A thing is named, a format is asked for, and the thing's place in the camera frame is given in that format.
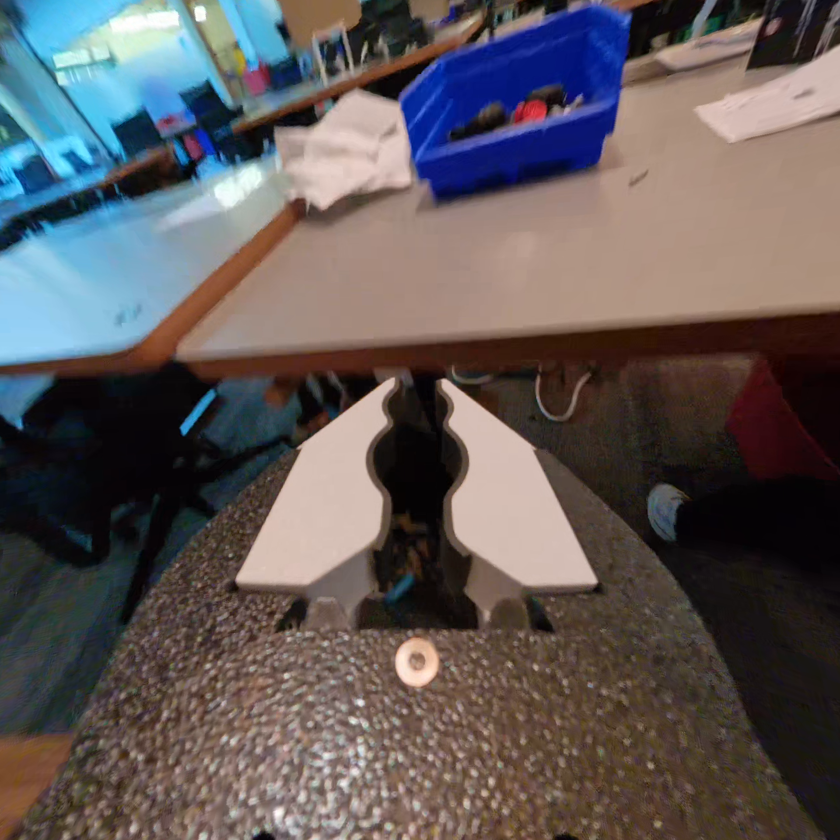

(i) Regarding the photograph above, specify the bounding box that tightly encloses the white paper stack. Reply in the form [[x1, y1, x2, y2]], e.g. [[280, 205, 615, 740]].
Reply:
[[623, 23, 765, 83]]

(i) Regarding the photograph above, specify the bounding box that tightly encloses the black toy set box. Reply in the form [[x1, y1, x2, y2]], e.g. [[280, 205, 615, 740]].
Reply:
[[745, 0, 840, 70]]

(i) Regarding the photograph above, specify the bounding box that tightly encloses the background office chair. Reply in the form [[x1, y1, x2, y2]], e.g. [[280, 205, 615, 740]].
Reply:
[[180, 82, 240, 158], [112, 108, 165, 158]]

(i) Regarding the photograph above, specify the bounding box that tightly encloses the white crumpled cloth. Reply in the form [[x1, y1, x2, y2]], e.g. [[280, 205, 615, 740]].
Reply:
[[274, 88, 416, 211]]

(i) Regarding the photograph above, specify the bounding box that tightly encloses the white cable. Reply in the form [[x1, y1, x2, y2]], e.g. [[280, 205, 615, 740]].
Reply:
[[535, 371, 595, 422]]

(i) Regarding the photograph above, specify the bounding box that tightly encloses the cardboard sign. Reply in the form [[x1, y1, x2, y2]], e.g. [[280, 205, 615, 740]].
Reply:
[[279, 0, 362, 47]]

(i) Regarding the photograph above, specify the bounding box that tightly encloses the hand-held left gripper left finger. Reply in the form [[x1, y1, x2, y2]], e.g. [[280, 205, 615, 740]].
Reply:
[[235, 377, 401, 627]]

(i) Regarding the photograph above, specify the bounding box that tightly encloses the white shoe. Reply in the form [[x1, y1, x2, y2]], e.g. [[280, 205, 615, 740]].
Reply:
[[646, 483, 690, 542]]

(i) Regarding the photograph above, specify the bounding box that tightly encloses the red garment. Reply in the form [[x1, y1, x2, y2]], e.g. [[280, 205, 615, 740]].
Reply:
[[725, 357, 840, 483]]

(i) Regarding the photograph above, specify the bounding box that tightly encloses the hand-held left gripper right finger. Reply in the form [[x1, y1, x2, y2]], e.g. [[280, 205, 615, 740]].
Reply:
[[435, 378, 600, 629]]

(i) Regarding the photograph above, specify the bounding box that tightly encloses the black toy part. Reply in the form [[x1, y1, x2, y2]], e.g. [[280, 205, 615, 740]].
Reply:
[[448, 101, 511, 142]]

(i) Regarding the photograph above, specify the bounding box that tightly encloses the blue plastic bin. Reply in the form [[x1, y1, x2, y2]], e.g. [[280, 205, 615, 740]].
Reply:
[[399, 3, 632, 201]]

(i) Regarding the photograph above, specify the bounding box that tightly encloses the white table with wood edge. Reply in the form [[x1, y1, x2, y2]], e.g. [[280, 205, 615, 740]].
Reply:
[[0, 154, 306, 378]]

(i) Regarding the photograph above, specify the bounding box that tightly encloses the white frame stand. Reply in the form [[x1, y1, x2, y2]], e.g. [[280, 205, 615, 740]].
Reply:
[[311, 20, 358, 86]]

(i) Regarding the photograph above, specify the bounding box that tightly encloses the white instruction booklet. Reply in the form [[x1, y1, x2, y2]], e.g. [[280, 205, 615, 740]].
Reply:
[[694, 46, 840, 144]]

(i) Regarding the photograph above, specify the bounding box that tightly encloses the black office chair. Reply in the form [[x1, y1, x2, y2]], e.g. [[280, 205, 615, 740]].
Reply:
[[0, 364, 296, 624]]

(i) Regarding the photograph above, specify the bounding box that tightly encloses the long background table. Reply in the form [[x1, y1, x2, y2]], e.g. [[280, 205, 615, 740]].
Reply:
[[233, 13, 487, 132]]

